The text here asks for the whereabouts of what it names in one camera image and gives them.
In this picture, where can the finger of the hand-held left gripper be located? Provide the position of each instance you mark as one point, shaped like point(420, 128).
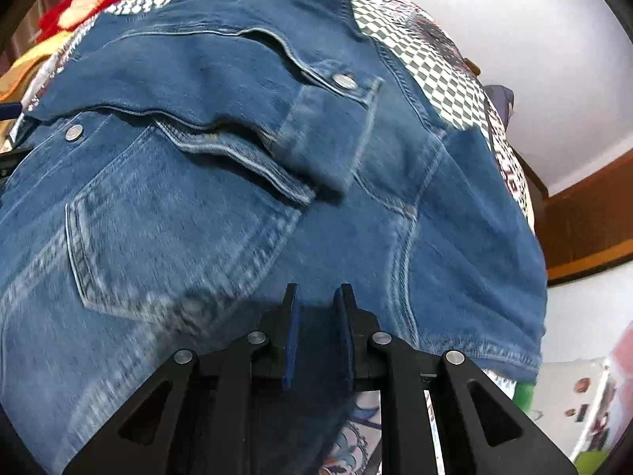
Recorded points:
point(10, 110)

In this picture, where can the patchwork printed blanket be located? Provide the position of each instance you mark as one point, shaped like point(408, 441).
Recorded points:
point(445, 74)

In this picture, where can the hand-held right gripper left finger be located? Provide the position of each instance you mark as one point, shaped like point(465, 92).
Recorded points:
point(292, 341)

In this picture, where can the green cloth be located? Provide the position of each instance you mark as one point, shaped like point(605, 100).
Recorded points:
point(525, 396)

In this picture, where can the blue denim jacket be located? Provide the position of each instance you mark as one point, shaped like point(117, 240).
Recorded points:
point(198, 183)

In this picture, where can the white cabinet with stickers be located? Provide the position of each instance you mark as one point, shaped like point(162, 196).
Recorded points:
point(573, 405)

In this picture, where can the grey-blue bag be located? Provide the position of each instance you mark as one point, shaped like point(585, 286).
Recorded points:
point(500, 104)

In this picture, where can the red and yellow plush toy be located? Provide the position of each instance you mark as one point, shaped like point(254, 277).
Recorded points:
point(74, 10)

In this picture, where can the brown wooden door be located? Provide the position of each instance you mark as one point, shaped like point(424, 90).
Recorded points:
point(588, 217)

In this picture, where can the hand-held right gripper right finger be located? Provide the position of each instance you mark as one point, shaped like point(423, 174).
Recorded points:
point(344, 341)

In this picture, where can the yellow cloth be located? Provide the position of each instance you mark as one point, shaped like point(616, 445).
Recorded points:
point(34, 59)

